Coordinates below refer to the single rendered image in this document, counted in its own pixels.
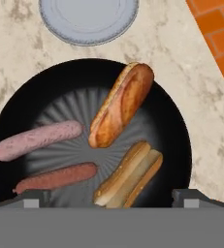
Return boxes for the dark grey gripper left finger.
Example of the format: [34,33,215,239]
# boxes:
[0,189,51,209]

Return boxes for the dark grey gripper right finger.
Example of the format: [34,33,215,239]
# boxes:
[171,188,224,209]

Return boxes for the reddish brown sausage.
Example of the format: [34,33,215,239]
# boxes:
[13,162,99,196]

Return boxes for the pale pink sausage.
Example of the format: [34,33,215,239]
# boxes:
[0,120,84,163]

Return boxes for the split open hot dog bun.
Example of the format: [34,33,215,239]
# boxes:
[93,140,164,209]

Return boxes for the black ribbed bowl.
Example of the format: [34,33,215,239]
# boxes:
[0,57,193,209]

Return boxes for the golden brown closed bun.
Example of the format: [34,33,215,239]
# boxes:
[87,61,155,149]

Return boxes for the pale grey plate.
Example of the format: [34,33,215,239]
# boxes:
[38,0,141,47]

